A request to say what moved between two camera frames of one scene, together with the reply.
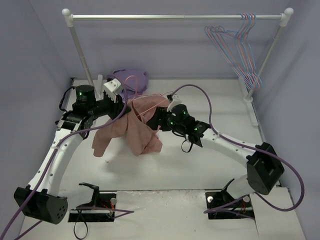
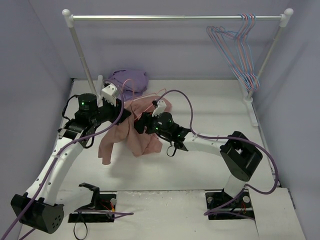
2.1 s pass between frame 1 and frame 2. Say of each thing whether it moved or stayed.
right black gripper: moved
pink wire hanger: moved
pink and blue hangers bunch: stayed
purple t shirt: stayed
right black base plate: stayed
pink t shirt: moved
